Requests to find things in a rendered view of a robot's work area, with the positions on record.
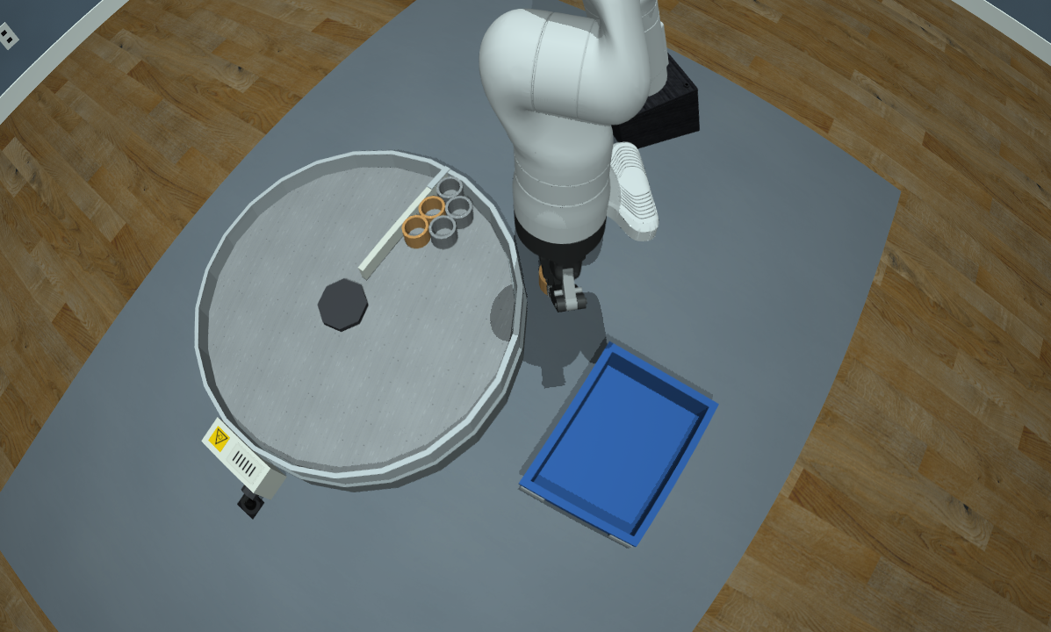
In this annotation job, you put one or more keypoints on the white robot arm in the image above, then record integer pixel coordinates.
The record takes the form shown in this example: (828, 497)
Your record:
(546, 75)

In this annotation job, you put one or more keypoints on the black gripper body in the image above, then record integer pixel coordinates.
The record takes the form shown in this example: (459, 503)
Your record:
(561, 256)

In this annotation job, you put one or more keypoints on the grey metal bushing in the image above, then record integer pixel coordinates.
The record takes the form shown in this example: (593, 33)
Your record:
(449, 183)
(460, 202)
(441, 222)

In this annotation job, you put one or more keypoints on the blue open crate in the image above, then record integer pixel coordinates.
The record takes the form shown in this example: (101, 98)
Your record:
(621, 446)

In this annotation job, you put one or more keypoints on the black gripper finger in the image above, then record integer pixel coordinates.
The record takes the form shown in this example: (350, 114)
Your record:
(562, 293)

